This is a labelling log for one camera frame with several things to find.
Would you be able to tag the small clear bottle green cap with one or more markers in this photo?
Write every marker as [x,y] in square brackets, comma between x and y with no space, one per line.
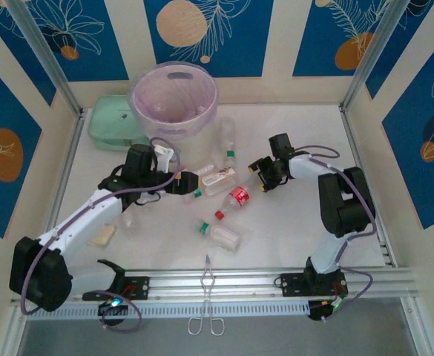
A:
[196,193]

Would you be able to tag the red label cola bottle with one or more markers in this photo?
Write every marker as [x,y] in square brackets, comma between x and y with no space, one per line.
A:
[239,196]

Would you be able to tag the orange white label bottle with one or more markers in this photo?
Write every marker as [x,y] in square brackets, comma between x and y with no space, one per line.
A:
[218,178]

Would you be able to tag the clear bottle green neck band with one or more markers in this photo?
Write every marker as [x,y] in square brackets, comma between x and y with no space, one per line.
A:
[227,133]

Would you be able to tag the wide clear bottle green cap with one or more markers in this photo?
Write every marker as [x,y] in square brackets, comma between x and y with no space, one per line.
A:
[226,235]

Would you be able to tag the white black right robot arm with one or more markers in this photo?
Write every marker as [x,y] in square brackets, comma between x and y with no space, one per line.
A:
[346,200]

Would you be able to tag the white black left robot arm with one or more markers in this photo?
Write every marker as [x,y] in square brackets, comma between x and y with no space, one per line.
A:
[79,219]

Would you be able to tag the purple plastic bin liner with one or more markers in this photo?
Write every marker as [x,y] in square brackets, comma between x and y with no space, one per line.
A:
[153,89]

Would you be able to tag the mint green zip pouch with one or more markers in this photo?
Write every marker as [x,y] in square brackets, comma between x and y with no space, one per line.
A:
[109,122]

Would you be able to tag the beige sponge piece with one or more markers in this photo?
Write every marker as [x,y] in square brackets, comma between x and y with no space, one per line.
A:
[101,237]

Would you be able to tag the metal tongs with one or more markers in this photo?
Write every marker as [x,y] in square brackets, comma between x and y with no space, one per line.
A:
[204,283]

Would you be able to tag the black base electronics box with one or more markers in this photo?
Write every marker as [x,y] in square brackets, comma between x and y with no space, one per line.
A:
[320,311]
[112,306]

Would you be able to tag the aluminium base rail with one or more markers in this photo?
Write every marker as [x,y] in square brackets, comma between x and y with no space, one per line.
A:
[220,287]

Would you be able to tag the aluminium frame post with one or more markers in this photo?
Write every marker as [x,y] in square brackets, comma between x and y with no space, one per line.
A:
[372,55]
[46,55]

